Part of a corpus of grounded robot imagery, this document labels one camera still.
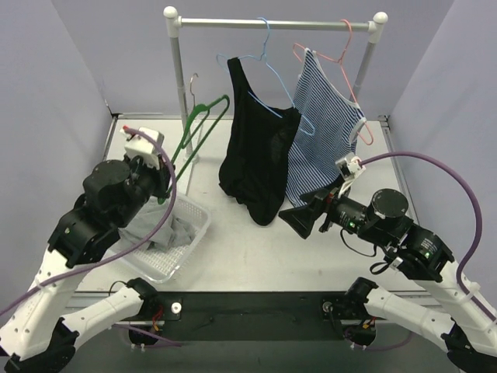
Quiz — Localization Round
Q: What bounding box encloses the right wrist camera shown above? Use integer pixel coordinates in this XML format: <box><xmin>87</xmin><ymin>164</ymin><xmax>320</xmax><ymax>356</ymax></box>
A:
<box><xmin>335</xmin><ymin>152</ymin><xmax>366</xmax><ymax>197</ymax></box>

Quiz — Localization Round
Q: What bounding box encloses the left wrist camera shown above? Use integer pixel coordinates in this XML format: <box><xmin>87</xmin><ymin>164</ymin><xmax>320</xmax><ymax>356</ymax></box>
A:
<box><xmin>120</xmin><ymin>126</ymin><xmax>164</xmax><ymax>169</ymax></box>

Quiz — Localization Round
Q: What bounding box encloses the white plastic basket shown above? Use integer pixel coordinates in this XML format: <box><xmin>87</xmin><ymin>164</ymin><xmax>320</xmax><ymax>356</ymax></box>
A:
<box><xmin>105</xmin><ymin>193</ymin><xmax>211</xmax><ymax>284</ymax></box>

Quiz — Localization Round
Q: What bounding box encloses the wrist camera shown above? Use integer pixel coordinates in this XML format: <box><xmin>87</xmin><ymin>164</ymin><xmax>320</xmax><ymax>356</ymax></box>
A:
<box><xmin>120</xmin><ymin>126</ymin><xmax>164</xmax><ymax>169</ymax></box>
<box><xmin>335</xmin><ymin>152</ymin><xmax>366</xmax><ymax>197</ymax></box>

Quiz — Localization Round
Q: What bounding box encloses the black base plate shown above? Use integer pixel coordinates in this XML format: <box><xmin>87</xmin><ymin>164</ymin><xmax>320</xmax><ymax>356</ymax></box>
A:
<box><xmin>129</xmin><ymin>291</ymin><xmax>370</xmax><ymax>342</ymax></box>

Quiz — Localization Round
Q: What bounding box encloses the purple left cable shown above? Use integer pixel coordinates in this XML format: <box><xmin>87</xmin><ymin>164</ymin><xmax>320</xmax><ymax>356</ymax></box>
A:
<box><xmin>0</xmin><ymin>129</ymin><xmax>186</xmax><ymax>349</ymax></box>

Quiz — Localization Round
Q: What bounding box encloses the white clothes rack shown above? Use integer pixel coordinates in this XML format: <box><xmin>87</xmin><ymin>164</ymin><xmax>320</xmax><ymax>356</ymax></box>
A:
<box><xmin>164</xmin><ymin>6</ymin><xmax>388</xmax><ymax>150</ymax></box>

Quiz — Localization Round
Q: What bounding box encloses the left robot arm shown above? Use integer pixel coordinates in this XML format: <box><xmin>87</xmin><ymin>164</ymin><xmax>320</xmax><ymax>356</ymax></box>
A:
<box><xmin>1</xmin><ymin>155</ymin><xmax>170</xmax><ymax>372</ymax></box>

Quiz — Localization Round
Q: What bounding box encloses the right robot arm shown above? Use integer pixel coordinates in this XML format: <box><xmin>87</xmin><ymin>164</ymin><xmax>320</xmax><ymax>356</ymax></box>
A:
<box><xmin>279</xmin><ymin>189</ymin><xmax>496</xmax><ymax>372</ymax></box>

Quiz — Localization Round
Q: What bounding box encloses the light blue wire hanger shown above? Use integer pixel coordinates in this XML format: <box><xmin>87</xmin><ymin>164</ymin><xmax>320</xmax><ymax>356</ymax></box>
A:
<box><xmin>215</xmin><ymin>16</ymin><xmax>316</xmax><ymax>137</ymax></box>

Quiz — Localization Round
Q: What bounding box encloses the blue white striped tank top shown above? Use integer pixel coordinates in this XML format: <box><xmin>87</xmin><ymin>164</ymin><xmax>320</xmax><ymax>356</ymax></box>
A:
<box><xmin>286</xmin><ymin>48</ymin><xmax>366</xmax><ymax>207</ymax></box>

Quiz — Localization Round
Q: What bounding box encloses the black tank top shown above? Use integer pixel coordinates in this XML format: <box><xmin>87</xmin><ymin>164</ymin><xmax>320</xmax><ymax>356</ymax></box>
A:
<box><xmin>219</xmin><ymin>58</ymin><xmax>301</xmax><ymax>226</ymax></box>

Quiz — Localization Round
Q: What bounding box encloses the pink wire hanger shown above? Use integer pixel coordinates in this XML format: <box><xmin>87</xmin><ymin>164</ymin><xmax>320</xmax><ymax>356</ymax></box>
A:
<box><xmin>292</xmin><ymin>19</ymin><xmax>376</xmax><ymax>146</ymax></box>

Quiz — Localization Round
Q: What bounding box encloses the grey tank top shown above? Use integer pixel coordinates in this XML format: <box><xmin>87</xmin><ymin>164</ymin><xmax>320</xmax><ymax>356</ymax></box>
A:
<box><xmin>117</xmin><ymin>196</ymin><xmax>196</xmax><ymax>254</ymax></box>

